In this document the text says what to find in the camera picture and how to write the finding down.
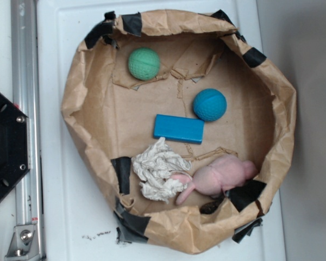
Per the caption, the blue wooden block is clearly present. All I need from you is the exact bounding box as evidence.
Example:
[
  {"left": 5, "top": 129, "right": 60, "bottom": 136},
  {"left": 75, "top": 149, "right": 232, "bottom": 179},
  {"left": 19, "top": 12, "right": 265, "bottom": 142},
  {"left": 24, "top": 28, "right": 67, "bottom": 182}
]
[{"left": 153, "top": 114, "right": 204, "bottom": 144}]

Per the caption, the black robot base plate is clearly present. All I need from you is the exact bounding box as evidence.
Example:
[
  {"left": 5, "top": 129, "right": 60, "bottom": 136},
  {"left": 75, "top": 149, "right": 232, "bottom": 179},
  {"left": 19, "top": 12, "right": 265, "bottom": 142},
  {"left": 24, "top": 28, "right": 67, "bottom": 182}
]
[{"left": 0, "top": 93, "right": 29, "bottom": 203}]

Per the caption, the pink plush bunny toy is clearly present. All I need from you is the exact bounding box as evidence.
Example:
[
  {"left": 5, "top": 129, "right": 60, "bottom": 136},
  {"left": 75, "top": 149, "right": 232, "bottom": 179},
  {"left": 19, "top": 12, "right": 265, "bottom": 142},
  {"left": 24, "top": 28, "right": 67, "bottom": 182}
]
[{"left": 171, "top": 155, "right": 259, "bottom": 205}]

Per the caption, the crumpled white paper towel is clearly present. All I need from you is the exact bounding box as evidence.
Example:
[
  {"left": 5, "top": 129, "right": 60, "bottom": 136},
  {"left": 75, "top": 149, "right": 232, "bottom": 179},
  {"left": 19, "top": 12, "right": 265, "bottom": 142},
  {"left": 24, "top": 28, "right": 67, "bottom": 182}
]
[{"left": 131, "top": 137, "right": 192, "bottom": 203}]

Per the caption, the white plastic tray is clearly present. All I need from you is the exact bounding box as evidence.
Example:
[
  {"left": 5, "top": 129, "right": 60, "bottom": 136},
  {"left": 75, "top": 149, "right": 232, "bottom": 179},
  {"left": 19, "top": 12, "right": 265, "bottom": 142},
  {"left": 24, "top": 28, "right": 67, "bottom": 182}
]
[{"left": 36, "top": 1, "right": 286, "bottom": 260}]

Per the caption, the blue dimpled foam ball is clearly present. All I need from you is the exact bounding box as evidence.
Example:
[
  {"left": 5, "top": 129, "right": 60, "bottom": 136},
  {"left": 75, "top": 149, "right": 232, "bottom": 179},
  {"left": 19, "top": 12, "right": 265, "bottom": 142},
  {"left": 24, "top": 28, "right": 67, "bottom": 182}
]
[{"left": 193, "top": 89, "right": 227, "bottom": 121}]

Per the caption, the aluminium extrusion rail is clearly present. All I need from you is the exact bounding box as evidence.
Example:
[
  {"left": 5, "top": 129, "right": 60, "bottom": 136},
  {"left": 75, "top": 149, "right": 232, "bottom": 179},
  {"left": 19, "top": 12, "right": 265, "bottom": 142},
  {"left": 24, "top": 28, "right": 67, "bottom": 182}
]
[{"left": 10, "top": 1, "right": 46, "bottom": 260}]

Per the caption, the brown paper bag bin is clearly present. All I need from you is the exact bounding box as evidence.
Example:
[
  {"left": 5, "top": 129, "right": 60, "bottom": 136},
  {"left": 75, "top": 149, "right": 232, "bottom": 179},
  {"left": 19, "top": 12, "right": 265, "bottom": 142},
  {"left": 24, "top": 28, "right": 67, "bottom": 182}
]
[{"left": 61, "top": 9, "right": 296, "bottom": 254}]

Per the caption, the green dimpled foam ball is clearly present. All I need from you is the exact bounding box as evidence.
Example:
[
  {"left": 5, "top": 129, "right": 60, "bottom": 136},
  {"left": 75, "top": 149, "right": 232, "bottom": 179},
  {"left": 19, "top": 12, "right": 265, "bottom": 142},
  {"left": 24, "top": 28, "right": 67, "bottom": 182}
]
[{"left": 128, "top": 47, "right": 160, "bottom": 81}]

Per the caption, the metal corner bracket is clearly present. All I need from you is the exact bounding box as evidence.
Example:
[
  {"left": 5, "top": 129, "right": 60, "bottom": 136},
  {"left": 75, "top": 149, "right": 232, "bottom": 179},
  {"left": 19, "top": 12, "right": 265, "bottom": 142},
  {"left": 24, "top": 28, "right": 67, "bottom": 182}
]
[{"left": 4, "top": 224, "right": 41, "bottom": 260}]

